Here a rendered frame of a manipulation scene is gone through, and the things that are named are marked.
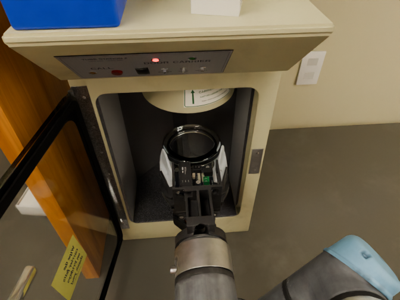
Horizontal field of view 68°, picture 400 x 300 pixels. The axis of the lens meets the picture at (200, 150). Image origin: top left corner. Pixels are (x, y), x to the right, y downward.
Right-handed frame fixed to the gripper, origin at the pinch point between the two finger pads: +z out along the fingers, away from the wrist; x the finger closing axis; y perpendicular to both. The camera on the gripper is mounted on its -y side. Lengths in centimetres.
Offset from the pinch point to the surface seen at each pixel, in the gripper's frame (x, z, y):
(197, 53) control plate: -0.6, -8.5, 24.4
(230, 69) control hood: -5.3, -3.8, 19.6
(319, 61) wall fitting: -42, 42, -6
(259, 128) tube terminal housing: -12.0, -0.2, 5.3
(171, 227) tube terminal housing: 5.7, -1.0, -24.4
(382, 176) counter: -58, 14, -30
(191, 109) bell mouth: -0.1, 1.3, 9.3
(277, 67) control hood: -11.7, -3.8, 19.5
